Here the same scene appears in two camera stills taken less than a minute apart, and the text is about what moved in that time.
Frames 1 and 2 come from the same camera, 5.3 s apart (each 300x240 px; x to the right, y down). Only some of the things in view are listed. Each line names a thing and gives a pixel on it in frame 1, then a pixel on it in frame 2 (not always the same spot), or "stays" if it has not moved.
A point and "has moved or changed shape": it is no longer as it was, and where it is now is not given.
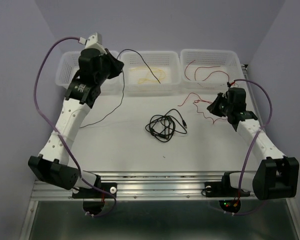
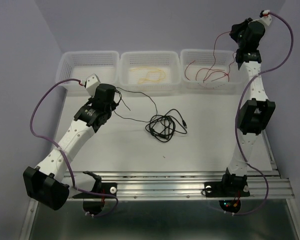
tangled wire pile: (163, 127) stays
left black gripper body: (109, 68) → (113, 105)
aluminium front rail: (184, 186) stays
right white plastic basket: (205, 69) stays
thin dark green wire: (123, 87) → (156, 116)
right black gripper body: (220, 106) → (237, 33)
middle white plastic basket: (150, 72) stays
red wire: (197, 100) → (214, 49)
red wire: (206, 67) has moved or changed shape
